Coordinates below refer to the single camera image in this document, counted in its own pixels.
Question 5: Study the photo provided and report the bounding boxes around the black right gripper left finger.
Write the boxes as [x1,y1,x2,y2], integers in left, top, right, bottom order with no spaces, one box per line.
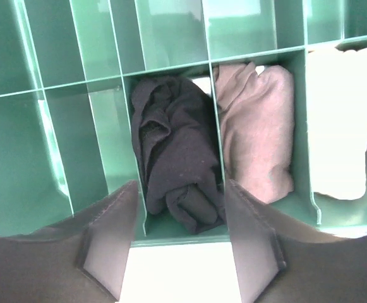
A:
[0,181,138,302]

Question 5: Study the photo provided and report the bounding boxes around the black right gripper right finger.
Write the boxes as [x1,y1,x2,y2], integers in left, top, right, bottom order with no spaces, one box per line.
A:
[226,179,367,302]

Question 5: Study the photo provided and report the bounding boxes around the black underwear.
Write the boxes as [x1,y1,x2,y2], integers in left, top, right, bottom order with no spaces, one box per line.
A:
[131,76,226,234]

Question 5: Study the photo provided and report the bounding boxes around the grey rolled underwear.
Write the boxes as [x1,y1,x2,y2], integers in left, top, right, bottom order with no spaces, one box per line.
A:
[214,62,295,204]

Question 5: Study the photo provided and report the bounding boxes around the beige rolled underwear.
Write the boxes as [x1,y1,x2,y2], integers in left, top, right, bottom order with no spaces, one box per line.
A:
[306,48,367,200]

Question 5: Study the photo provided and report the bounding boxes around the green divided organizer box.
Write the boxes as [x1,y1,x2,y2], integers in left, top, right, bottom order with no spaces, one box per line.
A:
[0,1,367,237]

